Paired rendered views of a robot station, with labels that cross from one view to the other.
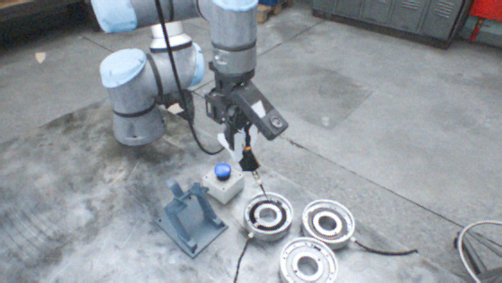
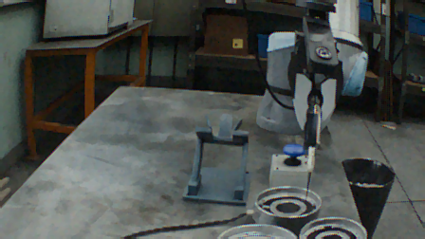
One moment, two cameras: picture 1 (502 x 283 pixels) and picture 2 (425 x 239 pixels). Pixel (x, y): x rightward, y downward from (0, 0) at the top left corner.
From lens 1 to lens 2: 51 cm
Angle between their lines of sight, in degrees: 52
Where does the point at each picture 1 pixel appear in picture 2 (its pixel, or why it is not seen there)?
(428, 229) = not seen: outside the picture
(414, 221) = not seen: outside the picture
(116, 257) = (140, 164)
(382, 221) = not seen: outside the picture
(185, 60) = (344, 56)
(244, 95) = (309, 22)
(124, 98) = (274, 66)
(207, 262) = (188, 208)
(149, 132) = (283, 119)
